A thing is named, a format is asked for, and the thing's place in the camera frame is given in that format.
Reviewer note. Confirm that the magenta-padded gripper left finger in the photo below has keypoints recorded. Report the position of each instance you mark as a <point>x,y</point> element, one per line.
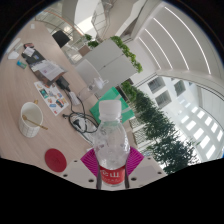
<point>81,170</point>

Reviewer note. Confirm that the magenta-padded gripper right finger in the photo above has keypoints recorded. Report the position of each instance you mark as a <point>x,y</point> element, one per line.
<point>143,168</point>

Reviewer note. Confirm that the clear red-labelled water bottle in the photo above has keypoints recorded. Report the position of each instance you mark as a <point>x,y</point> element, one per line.
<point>111,143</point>

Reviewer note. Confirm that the flat round red coaster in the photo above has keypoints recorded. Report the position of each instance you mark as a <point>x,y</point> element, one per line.
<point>55,160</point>

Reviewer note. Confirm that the row of green hedge plants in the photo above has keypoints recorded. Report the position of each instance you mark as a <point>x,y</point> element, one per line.
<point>160,133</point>

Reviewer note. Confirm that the gold spoon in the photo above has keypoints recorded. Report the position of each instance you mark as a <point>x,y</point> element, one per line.
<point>35,123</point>

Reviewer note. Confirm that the white grid-pattern mug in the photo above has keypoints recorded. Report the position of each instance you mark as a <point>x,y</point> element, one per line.
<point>30,121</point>

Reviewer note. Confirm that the colourful sticker sheet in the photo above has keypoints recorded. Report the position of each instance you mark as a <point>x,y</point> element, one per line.
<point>51,97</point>

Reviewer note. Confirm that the green tote bag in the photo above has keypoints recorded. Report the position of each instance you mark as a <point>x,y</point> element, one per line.
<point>111,95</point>

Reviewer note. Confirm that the clear sports bottle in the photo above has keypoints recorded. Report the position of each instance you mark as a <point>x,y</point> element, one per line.
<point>91,88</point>

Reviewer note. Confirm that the open notebook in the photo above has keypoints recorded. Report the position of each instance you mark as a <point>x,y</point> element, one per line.
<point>49,70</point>

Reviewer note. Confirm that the white cabinet topped with plants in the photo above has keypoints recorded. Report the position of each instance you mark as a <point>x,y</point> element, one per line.
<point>106,65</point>

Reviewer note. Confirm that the small teal box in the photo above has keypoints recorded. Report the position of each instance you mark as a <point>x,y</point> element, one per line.
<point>22,64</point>

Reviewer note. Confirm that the wooden planter with plants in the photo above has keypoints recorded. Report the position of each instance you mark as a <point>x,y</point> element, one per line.
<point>87,46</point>

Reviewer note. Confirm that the ceiling light strips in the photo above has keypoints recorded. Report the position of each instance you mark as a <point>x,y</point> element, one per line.
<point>173,40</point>

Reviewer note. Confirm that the black chair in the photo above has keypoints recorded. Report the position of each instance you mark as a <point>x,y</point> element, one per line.
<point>61,38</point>

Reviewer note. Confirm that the white computer mouse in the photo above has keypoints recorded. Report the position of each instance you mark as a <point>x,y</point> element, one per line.
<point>13,55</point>

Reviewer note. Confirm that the white power strip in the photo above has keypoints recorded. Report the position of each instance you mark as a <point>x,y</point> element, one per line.
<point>14,44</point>

